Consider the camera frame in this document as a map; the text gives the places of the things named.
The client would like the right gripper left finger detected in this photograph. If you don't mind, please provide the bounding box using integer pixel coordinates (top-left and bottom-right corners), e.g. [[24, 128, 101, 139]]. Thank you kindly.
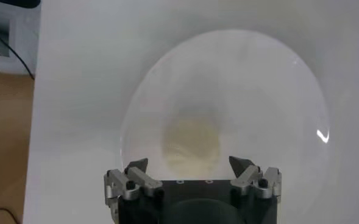
[[103, 157, 164, 211]]

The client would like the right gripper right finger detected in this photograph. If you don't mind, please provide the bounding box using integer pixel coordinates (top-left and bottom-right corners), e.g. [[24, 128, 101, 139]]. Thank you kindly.
[[229, 155, 282, 203]]

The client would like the white steamed baozi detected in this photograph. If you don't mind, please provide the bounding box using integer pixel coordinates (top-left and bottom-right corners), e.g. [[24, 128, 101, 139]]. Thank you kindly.
[[162, 117, 222, 181]]

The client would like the white round plate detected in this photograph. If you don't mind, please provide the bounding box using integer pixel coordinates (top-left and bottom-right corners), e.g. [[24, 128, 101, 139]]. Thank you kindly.
[[120, 29, 332, 224]]

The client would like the white grey base structure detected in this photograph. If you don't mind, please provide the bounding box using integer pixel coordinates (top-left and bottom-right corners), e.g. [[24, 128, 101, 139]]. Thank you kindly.
[[0, 0, 41, 75]]

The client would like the thin black cable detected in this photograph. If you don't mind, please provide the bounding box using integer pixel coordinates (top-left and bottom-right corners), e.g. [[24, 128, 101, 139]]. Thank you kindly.
[[0, 208, 20, 224], [0, 29, 36, 80]]

